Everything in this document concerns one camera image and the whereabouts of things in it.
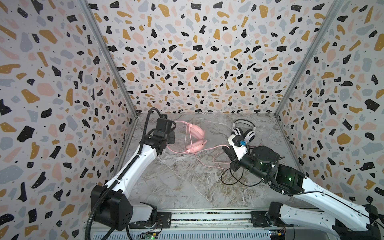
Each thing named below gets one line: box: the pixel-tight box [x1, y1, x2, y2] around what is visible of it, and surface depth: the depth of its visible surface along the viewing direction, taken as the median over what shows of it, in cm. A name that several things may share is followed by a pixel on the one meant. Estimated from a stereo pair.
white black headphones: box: [231, 119, 257, 143], surface depth 102 cm
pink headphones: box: [166, 120, 207, 154], surface depth 80 cm
